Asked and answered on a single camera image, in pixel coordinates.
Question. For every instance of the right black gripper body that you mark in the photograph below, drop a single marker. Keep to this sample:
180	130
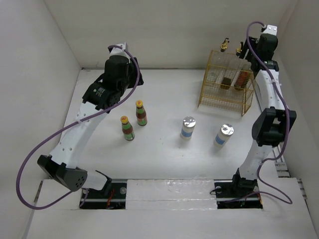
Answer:
253	42

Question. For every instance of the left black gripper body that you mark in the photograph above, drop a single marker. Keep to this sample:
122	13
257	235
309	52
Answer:
132	73

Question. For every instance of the dark sauce cruet gold spout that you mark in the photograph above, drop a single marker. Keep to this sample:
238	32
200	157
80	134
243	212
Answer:
232	68

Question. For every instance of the black cap soy sauce bottle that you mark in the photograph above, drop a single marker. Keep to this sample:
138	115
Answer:
243	77

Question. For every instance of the clear glass cruet gold spout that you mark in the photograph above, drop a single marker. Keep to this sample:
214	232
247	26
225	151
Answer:
218	61

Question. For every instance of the red sauce bottle yellow cap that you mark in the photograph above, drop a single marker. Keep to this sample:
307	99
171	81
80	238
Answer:
141	113

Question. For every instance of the white shaker silver lid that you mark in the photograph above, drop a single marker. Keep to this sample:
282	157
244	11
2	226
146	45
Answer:
188	125

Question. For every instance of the white shaker blue label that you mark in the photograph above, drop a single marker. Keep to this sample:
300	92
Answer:
224	134

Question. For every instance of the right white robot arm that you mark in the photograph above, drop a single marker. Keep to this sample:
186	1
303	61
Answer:
273	125

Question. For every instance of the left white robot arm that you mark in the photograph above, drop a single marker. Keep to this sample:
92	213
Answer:
121	72

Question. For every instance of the green label sauce bottle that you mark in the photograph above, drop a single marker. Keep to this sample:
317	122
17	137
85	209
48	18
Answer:
127	129

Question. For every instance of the yellow wire rack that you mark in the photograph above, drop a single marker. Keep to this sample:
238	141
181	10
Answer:
211	95

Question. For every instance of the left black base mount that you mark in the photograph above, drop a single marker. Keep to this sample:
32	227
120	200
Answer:
114	200

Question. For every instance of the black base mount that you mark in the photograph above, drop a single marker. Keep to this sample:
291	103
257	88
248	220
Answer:
114	200
227	190

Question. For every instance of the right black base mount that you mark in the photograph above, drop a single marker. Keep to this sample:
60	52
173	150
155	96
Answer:
227	190

